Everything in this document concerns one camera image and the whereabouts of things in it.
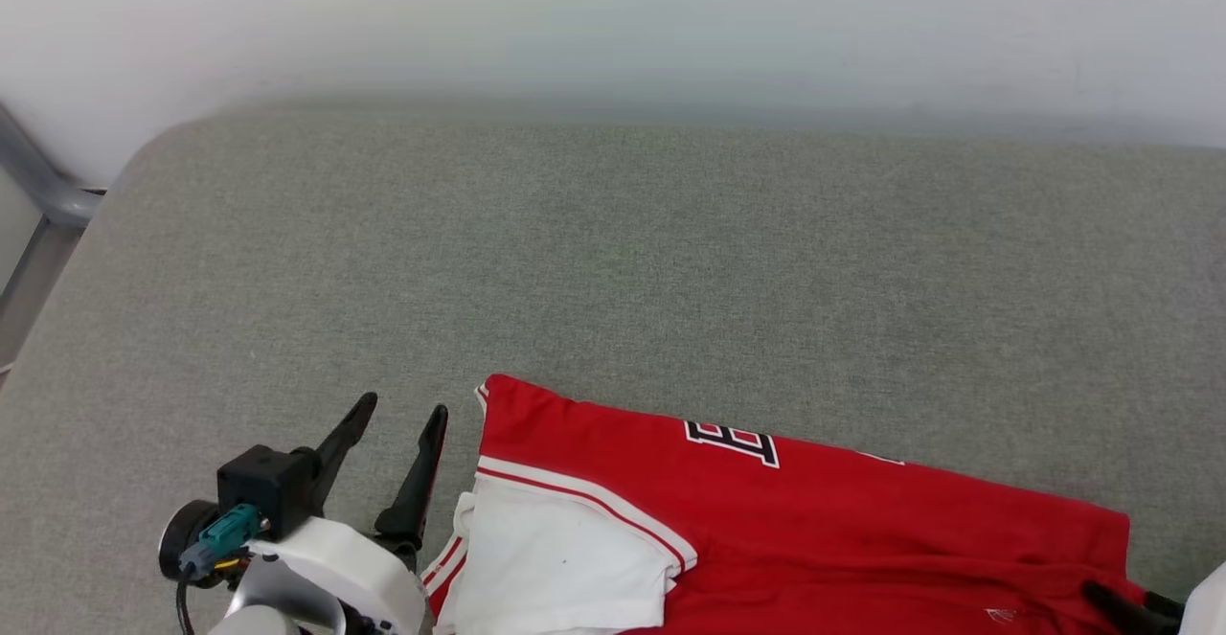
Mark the teal cable connector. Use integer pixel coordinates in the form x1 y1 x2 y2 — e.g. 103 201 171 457
177 505 265 579

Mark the red white basketball jersey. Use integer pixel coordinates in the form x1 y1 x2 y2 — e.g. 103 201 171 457
421 374 1150 635

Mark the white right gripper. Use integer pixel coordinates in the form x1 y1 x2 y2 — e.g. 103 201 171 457
1082 563 1226 635

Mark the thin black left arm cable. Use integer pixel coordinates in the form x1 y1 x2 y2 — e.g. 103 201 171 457
174 566 198 635

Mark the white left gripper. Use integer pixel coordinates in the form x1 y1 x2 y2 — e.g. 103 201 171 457
250 392 449 635

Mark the grey metal pipe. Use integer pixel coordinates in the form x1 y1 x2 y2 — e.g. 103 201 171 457
0 103 104 229

